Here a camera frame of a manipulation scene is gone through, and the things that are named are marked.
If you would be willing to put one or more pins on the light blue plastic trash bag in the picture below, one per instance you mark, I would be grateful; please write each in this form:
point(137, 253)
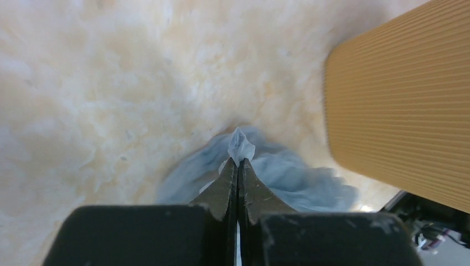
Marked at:
point(283, 171)

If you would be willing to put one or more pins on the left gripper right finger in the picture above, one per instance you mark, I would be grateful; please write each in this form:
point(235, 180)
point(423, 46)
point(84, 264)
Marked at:
point(272, 233)

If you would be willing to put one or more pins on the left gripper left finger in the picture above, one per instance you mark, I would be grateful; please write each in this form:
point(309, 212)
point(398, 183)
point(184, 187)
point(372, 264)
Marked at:
point(202, 232)

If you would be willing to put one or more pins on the yellow plastic trash bin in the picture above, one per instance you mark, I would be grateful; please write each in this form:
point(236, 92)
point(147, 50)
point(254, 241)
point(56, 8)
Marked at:
point(397, 103)

